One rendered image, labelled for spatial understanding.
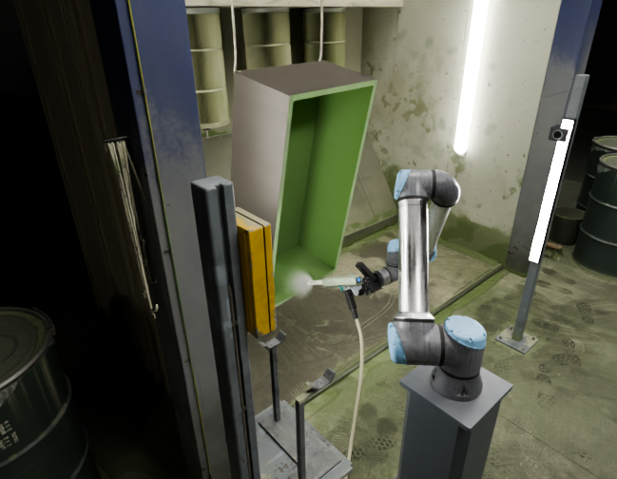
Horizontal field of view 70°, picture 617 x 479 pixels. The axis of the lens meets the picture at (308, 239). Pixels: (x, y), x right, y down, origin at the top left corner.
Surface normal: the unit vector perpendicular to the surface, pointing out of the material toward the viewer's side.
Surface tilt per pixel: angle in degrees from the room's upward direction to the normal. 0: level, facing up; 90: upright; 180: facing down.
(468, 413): 0
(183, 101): 90
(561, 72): 90
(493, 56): 90
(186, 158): 90
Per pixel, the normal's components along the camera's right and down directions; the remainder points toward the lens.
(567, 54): -0.75, 0.30
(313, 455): -0.01, -0.89
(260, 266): 0.65, 0.33
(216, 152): 0.55, -0.21
